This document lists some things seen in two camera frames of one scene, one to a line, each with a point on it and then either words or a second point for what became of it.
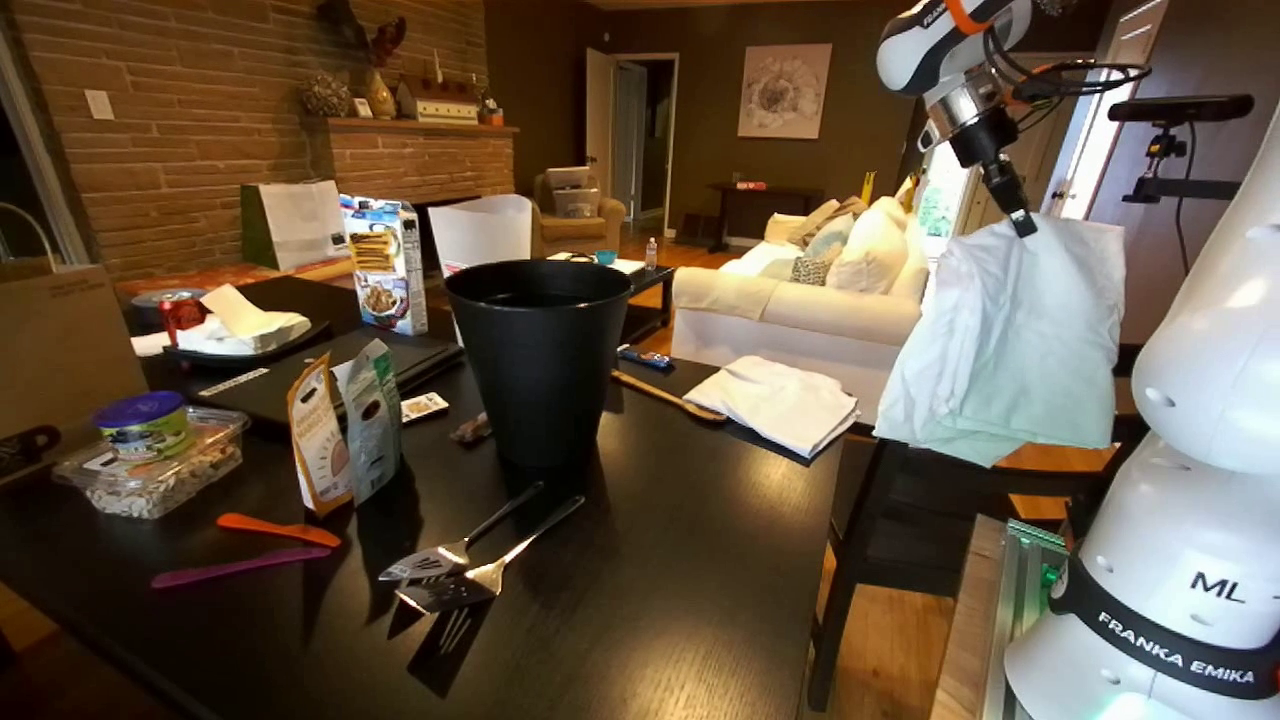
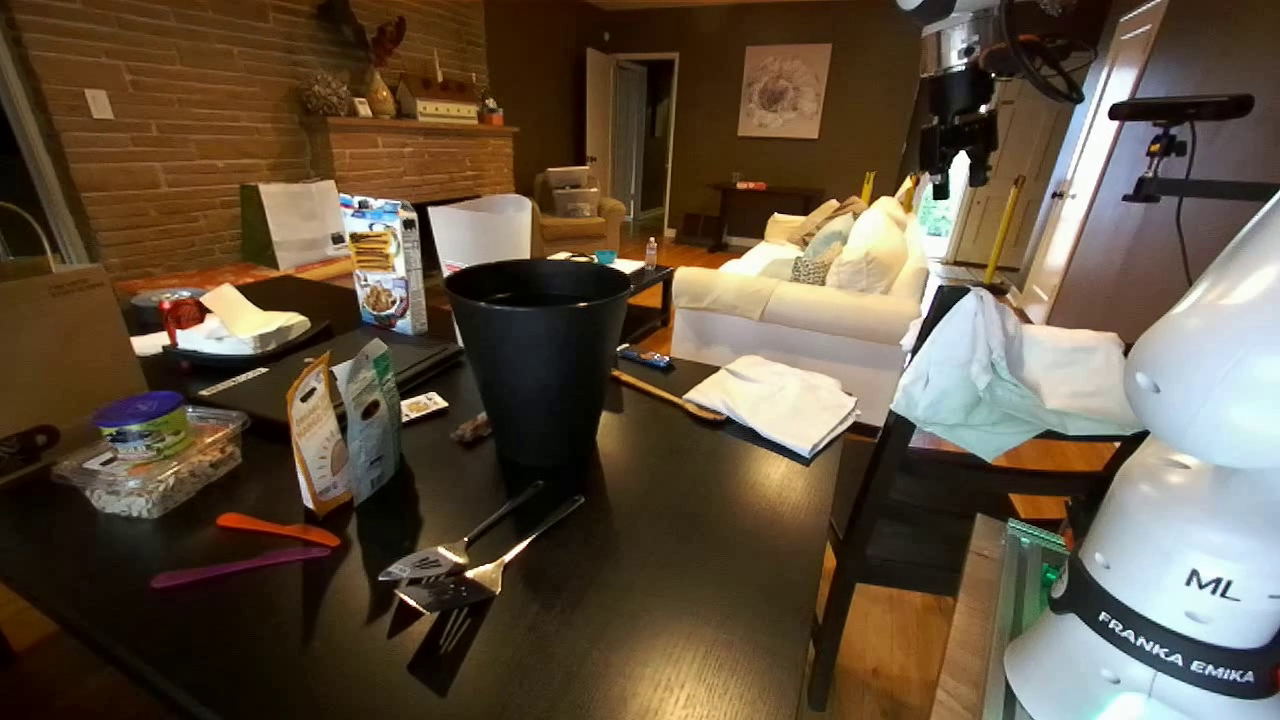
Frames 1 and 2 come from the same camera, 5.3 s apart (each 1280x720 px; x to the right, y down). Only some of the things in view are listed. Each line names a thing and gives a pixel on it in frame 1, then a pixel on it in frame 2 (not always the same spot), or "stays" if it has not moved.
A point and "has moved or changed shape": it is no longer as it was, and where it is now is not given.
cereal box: [391, 273] stays
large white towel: [1010, 341] has moved or changed shape
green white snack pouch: [375, 421] stays
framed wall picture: [785, 88] stays
